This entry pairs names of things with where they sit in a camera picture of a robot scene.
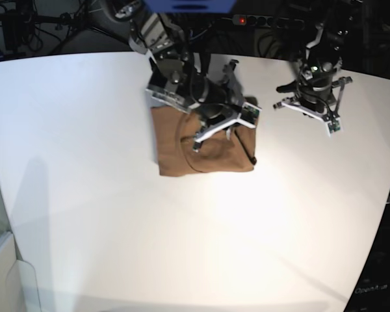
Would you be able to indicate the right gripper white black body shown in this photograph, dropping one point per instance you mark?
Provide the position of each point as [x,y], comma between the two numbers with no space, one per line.
[223,106]

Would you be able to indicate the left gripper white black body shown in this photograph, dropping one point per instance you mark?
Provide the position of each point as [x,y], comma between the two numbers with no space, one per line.
[318,100]

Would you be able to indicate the brown T-shirt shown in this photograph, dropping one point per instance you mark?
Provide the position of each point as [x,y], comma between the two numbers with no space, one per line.
[174,133]

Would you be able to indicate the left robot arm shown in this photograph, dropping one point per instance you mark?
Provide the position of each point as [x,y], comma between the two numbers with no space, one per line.
[316,32]

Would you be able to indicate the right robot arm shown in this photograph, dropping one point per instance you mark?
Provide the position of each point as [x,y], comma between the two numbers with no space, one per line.
[179,76]

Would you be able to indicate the black OpenArm base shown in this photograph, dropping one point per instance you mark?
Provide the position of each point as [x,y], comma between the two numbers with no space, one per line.
[372,290]

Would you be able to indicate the white bin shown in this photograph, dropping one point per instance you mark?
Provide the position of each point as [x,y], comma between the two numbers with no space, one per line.
[18,285]

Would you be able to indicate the white power strip red switch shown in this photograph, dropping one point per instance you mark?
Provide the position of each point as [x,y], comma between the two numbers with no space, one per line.
[267,22]

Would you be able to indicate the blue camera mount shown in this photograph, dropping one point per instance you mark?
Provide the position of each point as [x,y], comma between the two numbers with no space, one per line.
[190,6]

